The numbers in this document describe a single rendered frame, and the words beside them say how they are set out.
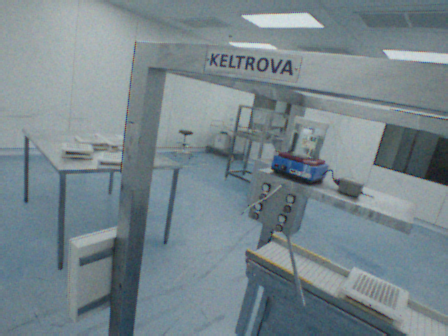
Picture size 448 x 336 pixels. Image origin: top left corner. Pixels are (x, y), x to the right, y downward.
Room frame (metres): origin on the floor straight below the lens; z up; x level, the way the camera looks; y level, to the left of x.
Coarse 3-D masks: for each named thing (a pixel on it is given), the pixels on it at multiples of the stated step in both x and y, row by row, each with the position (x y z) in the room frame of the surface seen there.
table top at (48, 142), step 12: (24, 132) 2.77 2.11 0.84; (36, 132) 2.81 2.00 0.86; (48, 132) 2.92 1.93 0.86; (60, 132) 3.03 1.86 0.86; (72, 132) 3.15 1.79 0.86; (84, 132) 3.28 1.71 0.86; (96, 132) 3.41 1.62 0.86; (108, 132) 3.54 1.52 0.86; (36, 144) 2.37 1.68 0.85; (48, 144) 2.44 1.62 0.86; (60, 144) 2.52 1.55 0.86; (48, 156) 2.09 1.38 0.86; (60, 156) 2.16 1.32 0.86; (96, 156) 2.36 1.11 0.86; (60, 168) 1.88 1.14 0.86; (72, 168) 1.93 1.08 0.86; (84, 168) 1.98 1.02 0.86; (96, 168) 2.04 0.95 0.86; (108, 168) 2.10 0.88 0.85; (168, 168) 2.52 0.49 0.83; (180, 168) 2.62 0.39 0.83
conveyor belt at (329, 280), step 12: (264, 252) 1.31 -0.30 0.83; (276, 252) 1.34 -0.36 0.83; (288, 252) 1.36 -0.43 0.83; (288, 264) 1.24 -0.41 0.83; (300, 264) 1.26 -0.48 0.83; (312, 264) 1.28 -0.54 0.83; (312, 276) 1.17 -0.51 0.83; (324, 276) 1.19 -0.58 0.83; (336, 276) 1.20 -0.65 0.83; (324, 288) 1.09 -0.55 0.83; (336, 288) 1.10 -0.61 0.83; (408, 312) 1.01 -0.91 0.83; (408, 324) 0.93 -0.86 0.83; (420, 324) 0.95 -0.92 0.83; (432, 324) 0.96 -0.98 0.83; (444, 324) 0.97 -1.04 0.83
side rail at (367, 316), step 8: (248, 256) 1.23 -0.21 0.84; (256, 256) 1.20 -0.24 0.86; (264, 264) 1.18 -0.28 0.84; (272, 264) 1.15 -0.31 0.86; (280, 272) 1.13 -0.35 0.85; (288, 272) 1.11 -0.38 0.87; (312, 288) 1.04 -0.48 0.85; (320, 288) 1.03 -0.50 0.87; (320, 296) 1.02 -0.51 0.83; (328, 296) 1.00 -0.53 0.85; (336, 296) 0.99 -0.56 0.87; (336, 304) 0.98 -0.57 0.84; (344, 304) 0.96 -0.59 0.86; (352, 304) 0.95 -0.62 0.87; (352, 312) 0.94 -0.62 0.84; (360, 312) 0.92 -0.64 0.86; (368, 312) 0.92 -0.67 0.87; (368, 320) 0.90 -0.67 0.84; (376, 320) 0.89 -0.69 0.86; (384, 328) 0.87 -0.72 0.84; (392, 328) 0.86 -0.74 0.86
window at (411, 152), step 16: (400, 128) 5.56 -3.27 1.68; (384, 144) 5.68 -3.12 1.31; (400, 144) 5.50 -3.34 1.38; (416, 144) 5.33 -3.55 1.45; (432, 144) 5.17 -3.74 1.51; (384, 160) 5.62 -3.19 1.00; (400, 160) 5.44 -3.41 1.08; (416, 160) 5.28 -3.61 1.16; (432, 160) 5.12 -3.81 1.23; (416, 176) 5.21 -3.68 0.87; (432, 176) 5.06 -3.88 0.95
